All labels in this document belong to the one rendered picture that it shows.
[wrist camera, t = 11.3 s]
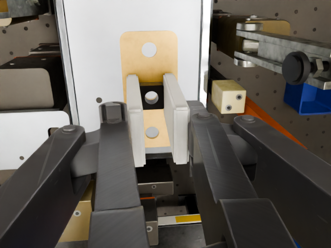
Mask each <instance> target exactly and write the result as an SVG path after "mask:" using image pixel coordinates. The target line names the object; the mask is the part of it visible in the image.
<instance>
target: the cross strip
mask: <svg viewBox="0 0 331 248"><path fill-rule="evenodd" d="M69 124H70V122H69V116H68V114H67V113H66V112H64V111H59V108H57V109H33V110H9V111H0V170H8V169H18V168H19V167H20V166H21V165H22V164H23V163H24V162H25V161H26V160H27V159H28V158H29V157H30V156H31V155H32V154H33V153H34V152H35V151H36V150H37V149H38V148H39V147H40V146H41V145H42V144H43V143H44V142H45V141H46V140H47V139H48V138H49V135H48V129H49V128H51V127H59V128H60V127H63V126H64V125H69ZM20 156H23V157H24V160H21V159H20V158H19V157H20Z"/></svg>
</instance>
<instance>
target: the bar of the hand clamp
mask: <svg viewBox="0 0 331 248"><path fill-rule="evenodd" d="M236 35H237V36H241V37H245V38H249V39H253V40H257V41H259V47H258V52H257V53H256V52H252V53H245V52H244V51H235V52H234V56H235V57H238V58H240V59H243V60H246V61H248V62H251V63H254V64H257V65H259V66H262V67H264V68H267V69H270V70H272V71H275V72H278V73H280V74H282V75H283V77H284V79H285V80H286V82H287V83H288V84H290V85H300V84H303V83H307V84H309V85H312V86H314V87H317V88H320V89H322V90H331V44H329V43H324V42H319V41H314V40H308V39H303V38H297V37H292V36H286V35H281V34H275V33H270V32H265V31H242V30H236Z"/></svg>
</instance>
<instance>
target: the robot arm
mask: <svg viewBox="0 0 331 248"><path fill-rule="evenodd" d="M163 86H164V117H165V123H166V127H167V132H168V137H169V141H170V146H171V151H172V156H173V161H174V162H176V164H187V162H189V161H190V177H193V182H194V187H195V192H196V197H197V202H198V207H199V213H200V218H201V223H202V228H203V233H204V238H205V243H206V246H205V247H202V248H298V247H297V246H296V244H295V242H294V240H295V241H296V242H297V243H298V244H299V246H300V247H301V248H331V165H330V164H328V163H327V162H325V161H324V160H322V159H321V158H319V157H318V156H316V155H315V154H313V153H312V152H310V151H309V150H307V149H306V148H304V147H303V146H301V145H300V144H298V143H297V142H295V141H294V140H292V139H290V138H289V137H287V136H286V135H284V134H283V133H281V132H280V131H278V130H276V129H275V128H273V127H272V126H270V125H269V124H267V123H266V122H264V121H263V120H261V119H259V118H257V117H254V116H252V115H242V116H237V117H235V118H234V120H233V124H224V123H220V121H219V119H218V117H217V116H216V115H214V114H212V113H208V111H207V110H206V108H205V106H204V104H203V103H202V102H200V101H198V100H185V98H184V95H183V93H182V91H181V89H180V87H179V84H178V82H177V80H176V78H175V75H173V73H165V74H164V75H163ZM99 118H100V128H99V129H97V130H95V131H91V132H86V133H85V128H84V127H83V126H80V125H71V124H69V125H64V126H63V127H60V128H58V129H57V130H55V131H54V132H53V133H52V134H51V136H50V137H49V138H48V139H47V140H46V141H45V142H44V143H43V144H42V145H41V146H40V147H39V148H38V149H37V150H36V151H35V152H34V153H33V154H32V155H31V156H30V157H29V158H28V159H27V160H26V161H25V162H24V163H23V164H22V165H21V166H20V167H19V168H18V169H17V170H16V171H15V172H14V173H13V174H12V175H11V176H10V177H9V178H8V179H7V180H6V181H5V182H4V183H3V184H2V185H1V186H0V248H55V247H56V245H57V243H58V241H59V239H60V237H61V235H62V233H63V231H64V230H65V228H66V226H67V224H68V222H69V220H70V218H71V216H72V214H73V213H74V211H75V209H76V207H77V205H78V203H79V201H80V199H81V197H82V195H83V194H84V192H85V190H86V188H87V186H88V184H89V182H90V180H91V174H93V173H96V172H97V180H96V194H95V209H94V212H91V215H90V226H89V237H88V248H150V246H149V239H148V233H147V227H146V221H145V215H144V209H143V206H142V205H141V201H140V195H139V189H138V182H137V176H136V170H135V168H136V167H142V166H143V165H144V164H146V161H145V140H144V119H143V108H142V101H141V94H140V88H139V81H138V76H136V74H134V75H128V76H127V103H124V102H120V101H110V102H105V103H102V104H100V105H99ZM189 154H190V160H189ZM293 239H294V240H293Z"/></svg>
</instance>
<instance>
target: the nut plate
mask: <svg viewBox="0 0 331 248"><path fill-rule="evenodd" d="M148 42H151V43H153V44H154V45H155V46H156V48H157V51H156V53H155V55H154V56H152V57H146V56H145V55H143V53H142V46H143V45H144V44H145V43H148ZM120 54H121V68H122V81H123V95H124V103H127V76H128V75H134V74H136V76H138V81H139V88H140V94H141V101H142V108H143V119H144V140H145V148H151V147H168V146H170V141H169V137H168V132H167V127H166V122H165V117H164V86H163V75H164V74H165V73H173V75H175V78H176V80H177V82H178V37H177V35H176V34H175V33H174V32H173V31H127V32H124V33H123V34H122V35H121V37H120ZM148 92H155V93H156V94H157V95H156V96H155V97H154V98H152V99H149V98H147V97H146V96H145V95H146V94H147V93H148ZM149 127H156V128H157V129H158V131H159V133H158V135H157V136H155V137H148V136H147V135H146V133H145V132H146V129H147V128H149Z"/></svg>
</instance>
